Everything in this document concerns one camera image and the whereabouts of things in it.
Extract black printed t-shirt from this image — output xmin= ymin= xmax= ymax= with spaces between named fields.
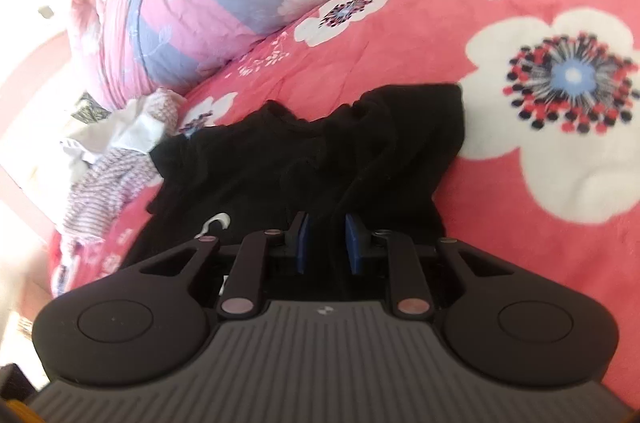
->
xmin=120 ymin=84 xmax=466 ymax=304

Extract grey patterned cloth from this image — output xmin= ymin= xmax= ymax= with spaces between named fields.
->
xmin=70 ymin=92 xmax=112 ymax=124

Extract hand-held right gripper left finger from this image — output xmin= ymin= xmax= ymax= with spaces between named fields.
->
xmin=127 ymin=211 xmax=314 ymax=320

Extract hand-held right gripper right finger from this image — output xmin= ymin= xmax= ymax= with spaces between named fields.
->
xmin=344 ymin=213 xmax=518 ymax=320

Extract pink and blue duvet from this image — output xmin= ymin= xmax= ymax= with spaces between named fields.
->
xmin=67 ymin=0 xmax=383 ymax=111

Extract pile of white patterned clothes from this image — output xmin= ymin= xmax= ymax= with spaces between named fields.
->
xmin=62 ymin=88 xmax=188 ymax=244

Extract pink floral blanket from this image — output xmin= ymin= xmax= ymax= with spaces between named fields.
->
xmin=47 ymin=0 xmax=640 ymax=399

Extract pink headboard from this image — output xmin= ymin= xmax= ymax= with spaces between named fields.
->
xmin=0 ymin=30 xmax=101 ymax=204

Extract white shirt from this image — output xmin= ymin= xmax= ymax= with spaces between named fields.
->
xmin=60 ymin=95 xmax=168 ymax=166

